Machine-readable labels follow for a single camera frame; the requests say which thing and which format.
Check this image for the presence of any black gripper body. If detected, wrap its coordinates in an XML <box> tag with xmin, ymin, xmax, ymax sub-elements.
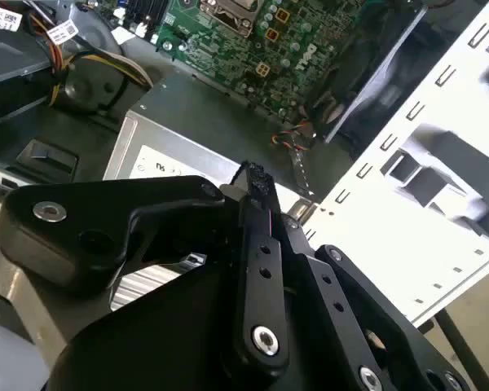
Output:
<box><xmin>46</xmin><ymin>258</ymin><xmax>354</xmax><ymax>391</ymax></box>

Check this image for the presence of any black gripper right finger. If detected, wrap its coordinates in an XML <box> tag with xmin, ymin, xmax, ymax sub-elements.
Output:
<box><xmin>263</xmin><ymin>165</ymin><xmax>474</xmax><ymax>391</ymax></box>

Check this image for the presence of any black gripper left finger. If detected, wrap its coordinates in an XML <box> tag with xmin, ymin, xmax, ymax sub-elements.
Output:
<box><xmin>0</xmin><ymin>160</ymin><xmax>291</xmax><ymax>375</ymax></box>

